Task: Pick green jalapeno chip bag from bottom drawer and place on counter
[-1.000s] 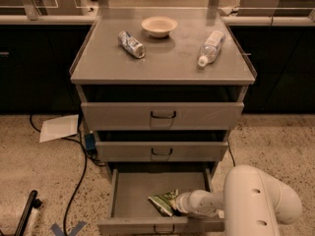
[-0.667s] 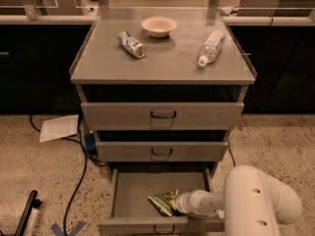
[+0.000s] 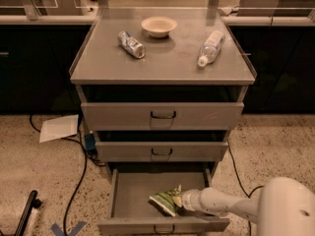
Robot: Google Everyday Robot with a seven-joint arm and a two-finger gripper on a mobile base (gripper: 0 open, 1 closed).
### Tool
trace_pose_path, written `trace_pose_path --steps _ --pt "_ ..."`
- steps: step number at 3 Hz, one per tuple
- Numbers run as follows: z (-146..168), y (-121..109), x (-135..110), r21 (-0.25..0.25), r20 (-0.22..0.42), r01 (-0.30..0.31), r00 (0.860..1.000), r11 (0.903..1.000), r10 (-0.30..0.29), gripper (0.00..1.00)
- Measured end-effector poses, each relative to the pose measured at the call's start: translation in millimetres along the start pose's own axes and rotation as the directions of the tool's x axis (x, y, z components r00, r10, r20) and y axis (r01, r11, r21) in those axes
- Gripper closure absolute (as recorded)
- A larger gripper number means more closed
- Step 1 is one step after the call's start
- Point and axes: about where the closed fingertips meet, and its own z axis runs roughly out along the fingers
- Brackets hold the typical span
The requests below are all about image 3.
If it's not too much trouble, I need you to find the black stand leg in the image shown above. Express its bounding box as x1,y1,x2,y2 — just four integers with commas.
14,190,42,236

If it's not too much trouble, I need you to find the dark background counter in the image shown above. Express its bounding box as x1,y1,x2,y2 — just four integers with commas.
0,24,315,113

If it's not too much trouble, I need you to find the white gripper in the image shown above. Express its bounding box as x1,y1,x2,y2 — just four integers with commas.
172,190,202,211

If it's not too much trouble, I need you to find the grey middle drawer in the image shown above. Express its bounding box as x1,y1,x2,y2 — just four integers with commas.
95,142,227,162

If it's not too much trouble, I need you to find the black floor cable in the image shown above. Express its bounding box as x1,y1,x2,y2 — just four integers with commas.
29,113,106,236
226,140,265,236

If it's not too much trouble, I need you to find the blue tape cross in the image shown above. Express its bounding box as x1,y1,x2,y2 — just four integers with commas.
50,220,88,236

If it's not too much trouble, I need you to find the clear plastic water bottle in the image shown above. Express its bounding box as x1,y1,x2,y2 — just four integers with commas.
197,30,225,68

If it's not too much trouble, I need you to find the green jalapeno chip bag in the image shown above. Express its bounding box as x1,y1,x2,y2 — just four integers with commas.
150,186,182,217

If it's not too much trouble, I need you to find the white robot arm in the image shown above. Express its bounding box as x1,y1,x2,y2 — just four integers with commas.
173,177,315,236

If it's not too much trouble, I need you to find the white ceramic bowl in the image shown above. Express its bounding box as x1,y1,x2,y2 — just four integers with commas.
142,17,177,38

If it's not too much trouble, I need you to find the grey drawer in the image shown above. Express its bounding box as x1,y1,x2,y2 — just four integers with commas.
95,142,227,162
81,102,243,131
97,165,229,236

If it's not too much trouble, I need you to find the black floor cable left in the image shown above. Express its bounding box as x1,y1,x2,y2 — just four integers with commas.
29,113,106,236

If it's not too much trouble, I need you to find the blue power adapter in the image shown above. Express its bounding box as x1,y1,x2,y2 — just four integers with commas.
85,134,95,150

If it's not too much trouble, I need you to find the crushed silver soda can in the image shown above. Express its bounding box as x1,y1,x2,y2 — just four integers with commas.
117,31,146,59

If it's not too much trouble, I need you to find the grey bottom drawer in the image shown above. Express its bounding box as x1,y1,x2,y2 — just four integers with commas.
97,165,229,236

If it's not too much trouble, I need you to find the black floor cable right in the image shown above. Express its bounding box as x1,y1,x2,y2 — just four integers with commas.
226,140,265,236

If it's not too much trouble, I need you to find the white paper sheet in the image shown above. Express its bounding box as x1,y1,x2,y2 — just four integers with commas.
39,115,79,143

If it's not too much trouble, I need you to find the grey drawer cabinet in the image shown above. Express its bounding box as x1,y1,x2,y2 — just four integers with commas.
69,7,258,182

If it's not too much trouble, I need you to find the grey top drawer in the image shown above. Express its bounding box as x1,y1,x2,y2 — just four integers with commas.
81,102,243,131

